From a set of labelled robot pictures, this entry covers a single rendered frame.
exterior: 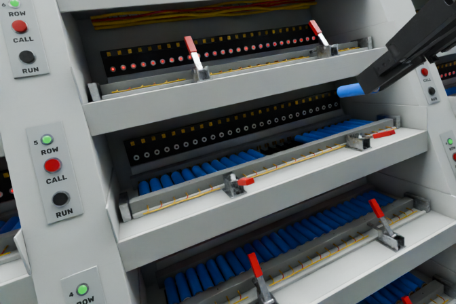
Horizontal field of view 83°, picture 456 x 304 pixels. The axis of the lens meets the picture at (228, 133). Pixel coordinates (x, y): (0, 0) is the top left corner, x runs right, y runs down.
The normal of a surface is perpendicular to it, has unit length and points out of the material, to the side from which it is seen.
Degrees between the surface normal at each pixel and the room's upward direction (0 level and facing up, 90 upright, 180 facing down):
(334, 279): 19
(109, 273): 90
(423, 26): 92
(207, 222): 109
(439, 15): 92
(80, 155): 90
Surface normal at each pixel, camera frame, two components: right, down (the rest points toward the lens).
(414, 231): -0.18, -0.96
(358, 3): -0.91, 0.25
